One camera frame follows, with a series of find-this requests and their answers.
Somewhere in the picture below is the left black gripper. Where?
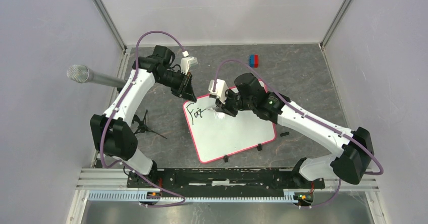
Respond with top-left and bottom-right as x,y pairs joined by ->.
157,70 -> 197,103

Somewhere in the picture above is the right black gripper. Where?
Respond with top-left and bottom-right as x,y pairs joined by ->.
216,88 -> 255,117

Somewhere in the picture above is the pink framed whiteboard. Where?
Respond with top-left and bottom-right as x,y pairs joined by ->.
182,94 -> 277,163

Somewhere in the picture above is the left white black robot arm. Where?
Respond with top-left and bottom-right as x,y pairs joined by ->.
90,45 -> 198,188

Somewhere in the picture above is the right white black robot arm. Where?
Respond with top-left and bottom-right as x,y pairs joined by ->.
208,73 -> 374,188

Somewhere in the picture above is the black microphone stand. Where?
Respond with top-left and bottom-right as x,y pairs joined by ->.
117,87 -> 168,140

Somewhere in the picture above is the blue and red eraser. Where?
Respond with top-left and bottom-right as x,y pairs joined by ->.
249,54 -> 259,68

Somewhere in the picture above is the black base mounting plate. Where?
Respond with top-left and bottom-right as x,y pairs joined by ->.
147,167 -> 325,199

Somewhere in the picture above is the grey microphone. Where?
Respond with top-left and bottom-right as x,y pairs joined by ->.
66,65 -> 126,88

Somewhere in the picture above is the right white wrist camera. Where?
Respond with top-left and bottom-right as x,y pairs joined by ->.
208,79 -> 228,104

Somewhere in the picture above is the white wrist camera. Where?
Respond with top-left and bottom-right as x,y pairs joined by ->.
180,50 -> 198,74
208,79 -> 228,104

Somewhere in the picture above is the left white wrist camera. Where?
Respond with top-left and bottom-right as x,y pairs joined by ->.
180,50 -> 198,74

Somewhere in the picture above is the blue toothed cable rail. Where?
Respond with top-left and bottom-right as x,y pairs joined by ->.
88,190 -> 298,203

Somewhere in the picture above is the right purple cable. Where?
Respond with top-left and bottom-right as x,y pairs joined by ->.
212,60 -> 385,210

